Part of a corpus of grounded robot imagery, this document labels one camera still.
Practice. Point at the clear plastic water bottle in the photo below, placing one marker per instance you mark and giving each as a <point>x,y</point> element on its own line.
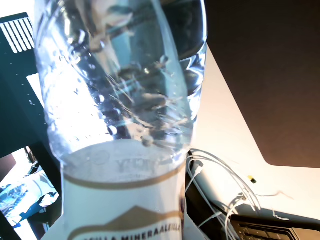
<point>112,100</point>

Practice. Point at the large dark printed desk mat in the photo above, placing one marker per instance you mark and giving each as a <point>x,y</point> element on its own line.
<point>275,75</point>

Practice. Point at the white twist tie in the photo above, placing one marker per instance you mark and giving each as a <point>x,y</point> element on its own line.
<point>280,217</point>

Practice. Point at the black computer monitor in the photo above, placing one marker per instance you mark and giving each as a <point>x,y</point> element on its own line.
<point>22,195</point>
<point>15,100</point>

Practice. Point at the black computer keyboard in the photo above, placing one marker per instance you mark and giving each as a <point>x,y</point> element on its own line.
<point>262,230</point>

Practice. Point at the small yellow black plug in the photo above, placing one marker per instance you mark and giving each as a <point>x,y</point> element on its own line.
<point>252,179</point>

